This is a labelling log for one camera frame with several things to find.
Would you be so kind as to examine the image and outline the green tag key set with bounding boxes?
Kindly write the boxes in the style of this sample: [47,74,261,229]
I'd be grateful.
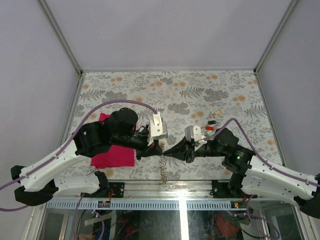
[204,131,214,138]

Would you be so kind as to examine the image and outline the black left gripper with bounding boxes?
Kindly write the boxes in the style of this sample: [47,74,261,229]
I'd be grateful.
[113,129,165,161]

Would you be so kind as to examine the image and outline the yellow tag key set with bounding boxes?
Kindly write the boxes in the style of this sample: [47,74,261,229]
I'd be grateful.
[213,109,222,116]

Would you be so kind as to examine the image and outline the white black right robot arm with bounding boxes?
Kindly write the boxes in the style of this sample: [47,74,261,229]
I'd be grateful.
[163,128,320,219]

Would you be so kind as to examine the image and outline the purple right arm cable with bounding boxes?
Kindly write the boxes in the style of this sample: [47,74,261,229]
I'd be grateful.
[203,117,320,188]

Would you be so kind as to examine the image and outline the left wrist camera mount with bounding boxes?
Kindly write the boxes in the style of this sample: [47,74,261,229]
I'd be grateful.
[147,111,168,146]

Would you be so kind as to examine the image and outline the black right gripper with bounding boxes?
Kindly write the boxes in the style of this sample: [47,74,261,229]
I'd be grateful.
[164,136,227,164]

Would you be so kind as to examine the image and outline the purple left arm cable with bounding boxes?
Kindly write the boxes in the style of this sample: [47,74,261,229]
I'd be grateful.
[0,99,161,213]

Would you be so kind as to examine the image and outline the pink folded cloth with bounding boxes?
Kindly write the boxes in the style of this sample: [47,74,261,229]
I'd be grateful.
[90,112,136,170]

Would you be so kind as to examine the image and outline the floral tablecloth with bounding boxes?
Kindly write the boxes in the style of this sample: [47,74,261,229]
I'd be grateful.
[70,70,282,165]

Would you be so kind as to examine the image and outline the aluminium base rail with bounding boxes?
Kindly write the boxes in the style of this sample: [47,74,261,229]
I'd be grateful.
[37,179,276,200]

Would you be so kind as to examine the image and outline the aluminium frame posts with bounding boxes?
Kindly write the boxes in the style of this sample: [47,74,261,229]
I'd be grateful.
[39,0,292,72]

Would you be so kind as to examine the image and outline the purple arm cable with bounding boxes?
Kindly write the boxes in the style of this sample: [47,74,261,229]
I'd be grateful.
[203,117,320,188]
[0,99,161,213]

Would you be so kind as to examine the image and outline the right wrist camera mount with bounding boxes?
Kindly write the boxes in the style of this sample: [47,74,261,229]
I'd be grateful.
[184,125,207,147]

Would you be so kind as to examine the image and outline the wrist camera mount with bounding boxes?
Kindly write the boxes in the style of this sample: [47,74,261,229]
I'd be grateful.
[184,125,207,147]
[147,111,168,146]

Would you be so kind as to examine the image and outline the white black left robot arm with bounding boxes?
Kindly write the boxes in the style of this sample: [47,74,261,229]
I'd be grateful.
[10,107,168,206]

